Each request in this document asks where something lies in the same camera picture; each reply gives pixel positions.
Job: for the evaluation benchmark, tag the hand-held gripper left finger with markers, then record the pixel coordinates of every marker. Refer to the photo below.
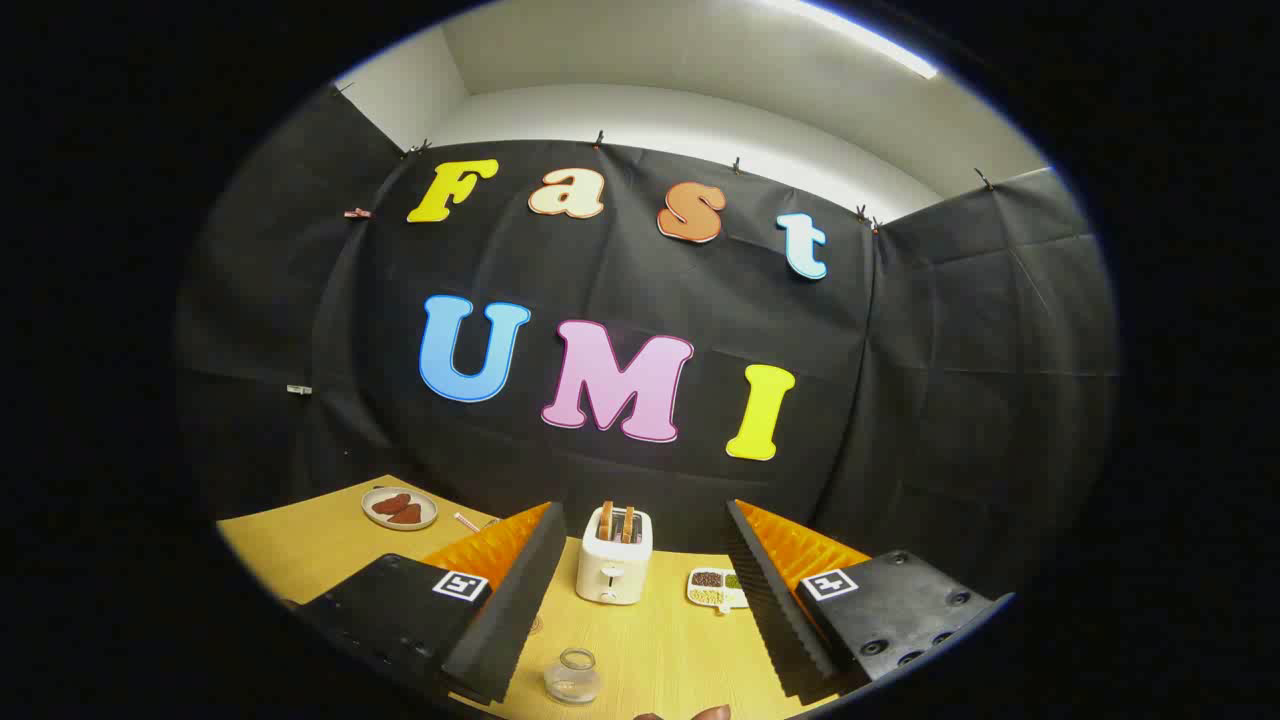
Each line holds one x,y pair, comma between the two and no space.
505,620

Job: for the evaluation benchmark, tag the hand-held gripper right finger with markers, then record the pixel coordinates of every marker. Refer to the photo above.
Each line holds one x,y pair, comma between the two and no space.
775,610

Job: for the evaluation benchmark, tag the clear plastic bottle green label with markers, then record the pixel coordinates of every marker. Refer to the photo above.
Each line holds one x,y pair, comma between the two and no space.
572,678

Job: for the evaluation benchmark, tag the white divided dish with beans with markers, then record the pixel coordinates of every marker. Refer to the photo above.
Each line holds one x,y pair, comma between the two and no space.
715,590

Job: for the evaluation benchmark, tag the small pink stick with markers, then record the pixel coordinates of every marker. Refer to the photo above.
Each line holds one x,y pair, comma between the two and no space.
467,521

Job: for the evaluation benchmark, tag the white toaster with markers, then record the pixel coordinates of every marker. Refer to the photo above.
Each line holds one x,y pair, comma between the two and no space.
612,570

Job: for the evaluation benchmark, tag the wooden table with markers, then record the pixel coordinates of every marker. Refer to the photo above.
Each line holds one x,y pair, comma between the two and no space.
660,650

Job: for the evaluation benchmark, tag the brown bread slice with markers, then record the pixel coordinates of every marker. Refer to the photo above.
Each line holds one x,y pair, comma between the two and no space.
628,524
605,520

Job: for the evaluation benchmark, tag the red meat piece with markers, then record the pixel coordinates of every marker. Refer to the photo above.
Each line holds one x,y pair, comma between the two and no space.
407,515
390,503

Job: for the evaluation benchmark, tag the small round beige plate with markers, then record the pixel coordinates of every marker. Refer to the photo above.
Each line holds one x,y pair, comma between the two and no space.
398,508

